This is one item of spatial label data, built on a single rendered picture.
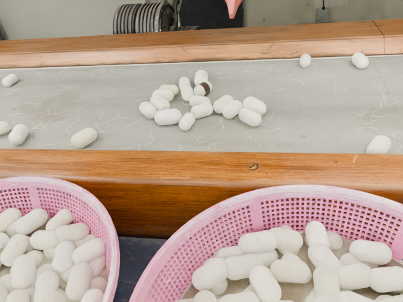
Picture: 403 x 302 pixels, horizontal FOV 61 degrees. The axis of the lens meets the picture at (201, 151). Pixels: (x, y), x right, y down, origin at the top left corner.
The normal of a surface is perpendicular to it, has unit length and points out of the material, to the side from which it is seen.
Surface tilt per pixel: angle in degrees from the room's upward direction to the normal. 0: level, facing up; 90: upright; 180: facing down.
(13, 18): 90
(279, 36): 0
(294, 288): 0
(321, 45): 45
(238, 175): 0
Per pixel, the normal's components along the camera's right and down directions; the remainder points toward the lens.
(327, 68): -0.11, -0.79
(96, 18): -0.07, 0.61
